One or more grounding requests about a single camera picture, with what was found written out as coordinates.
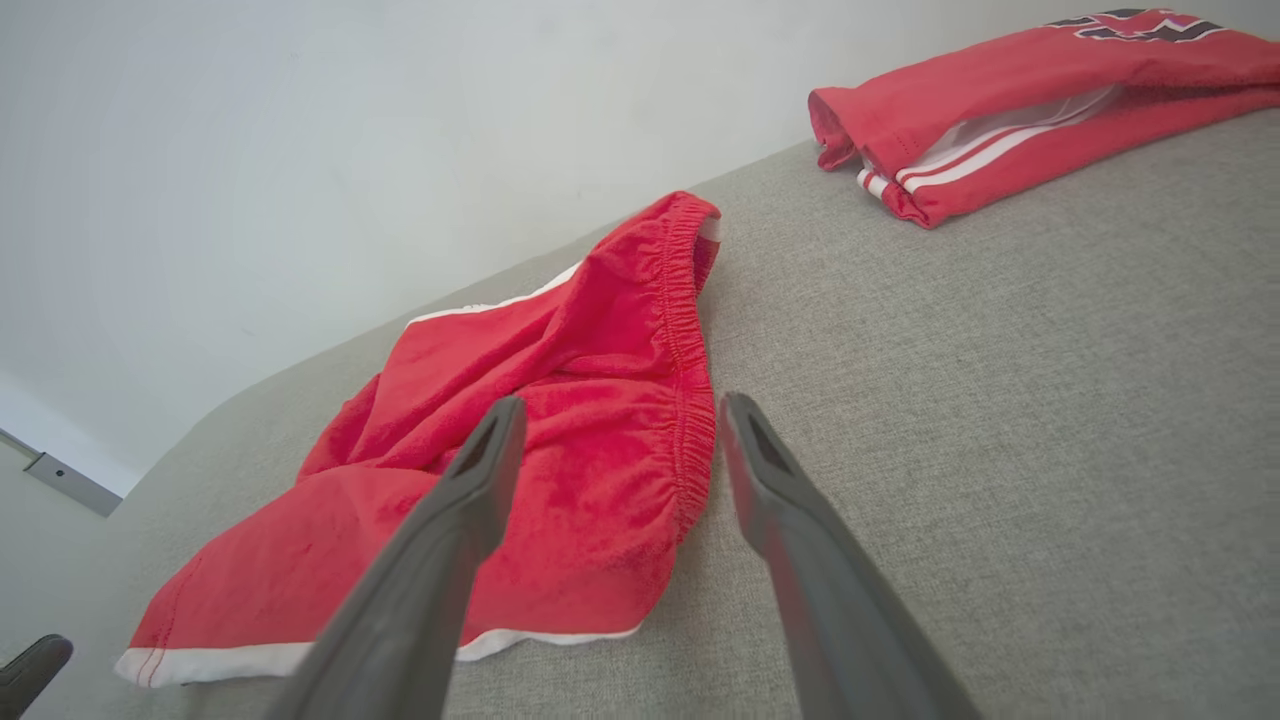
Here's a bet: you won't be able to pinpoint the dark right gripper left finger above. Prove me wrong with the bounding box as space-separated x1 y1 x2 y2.
260 395 529 720

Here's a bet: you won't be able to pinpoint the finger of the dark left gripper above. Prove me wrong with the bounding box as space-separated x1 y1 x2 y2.
0 635 73 720

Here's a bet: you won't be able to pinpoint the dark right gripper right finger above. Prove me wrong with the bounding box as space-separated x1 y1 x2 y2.
720 393 986 720

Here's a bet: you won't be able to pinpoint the red shorts with white trim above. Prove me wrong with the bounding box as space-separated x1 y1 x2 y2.
113 190 723 689

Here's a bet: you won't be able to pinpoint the red jersey with white sleeves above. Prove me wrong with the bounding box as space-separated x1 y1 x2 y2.
808 8 1280 229

